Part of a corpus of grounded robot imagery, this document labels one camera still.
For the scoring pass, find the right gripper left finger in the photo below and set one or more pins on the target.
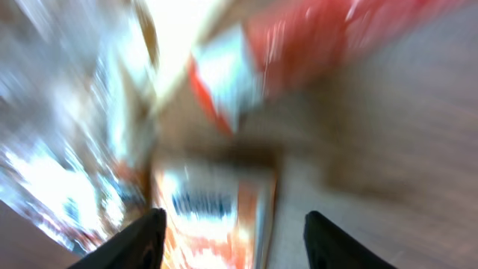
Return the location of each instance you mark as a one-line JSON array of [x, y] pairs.
[[138, 246]]

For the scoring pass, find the orange snack packet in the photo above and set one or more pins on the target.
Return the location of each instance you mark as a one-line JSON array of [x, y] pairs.
[[219, 215]]

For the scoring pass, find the red snack bar wrapper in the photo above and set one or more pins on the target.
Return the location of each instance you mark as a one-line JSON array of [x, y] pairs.
[[291, 42]]

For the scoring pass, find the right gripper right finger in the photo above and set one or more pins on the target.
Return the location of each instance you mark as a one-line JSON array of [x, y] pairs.
[[330, 247]]

